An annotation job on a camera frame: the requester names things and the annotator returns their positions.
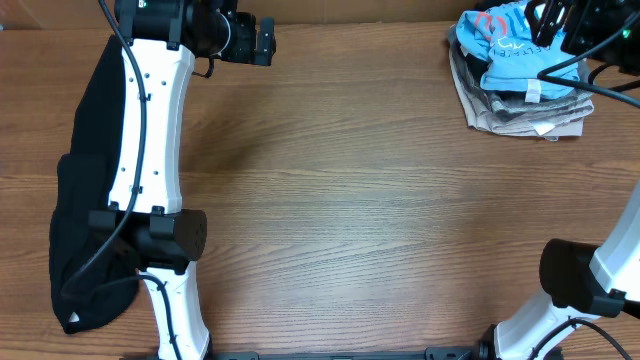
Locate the black t-shirt on left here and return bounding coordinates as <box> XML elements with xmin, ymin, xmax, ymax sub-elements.
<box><xmin>49</xmin><ymin>36</ymin><xmax>139</xmax><ymax>335</ymax></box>

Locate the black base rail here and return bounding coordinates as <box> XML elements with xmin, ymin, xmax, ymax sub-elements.
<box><xmin>206</xmin><ymin>347</ymin><xmax>472</xmax><ymax>360</ymax></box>

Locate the beige folded garment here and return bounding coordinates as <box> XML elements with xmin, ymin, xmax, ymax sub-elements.
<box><xmin>448</xmin><ymin>29</ymin><xmax>596</xmax><ymax>142</ymax></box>

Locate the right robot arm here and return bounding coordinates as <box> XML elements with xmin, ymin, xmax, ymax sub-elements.
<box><xmin>425</xmin><ymin>0</ymin><xmax>639</xmax><ymax>360</ymax></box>

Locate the grey folded garment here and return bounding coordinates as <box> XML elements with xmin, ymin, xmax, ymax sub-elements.
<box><xmin>447</xmin><ymin>26</ymin><xmax>594</xmax><ymax>122</ymax></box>

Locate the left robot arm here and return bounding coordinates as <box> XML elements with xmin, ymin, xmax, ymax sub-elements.
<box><xmin>89</xmin><ymin>0</ymin><xmax>276</xmax><ymax>359</ymax></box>

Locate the light blue printed t-shirt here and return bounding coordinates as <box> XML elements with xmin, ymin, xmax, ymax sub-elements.
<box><xmin>455</xmin><ymin>0</ymin><xmax>573</xmax><ymax>100</ymax></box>

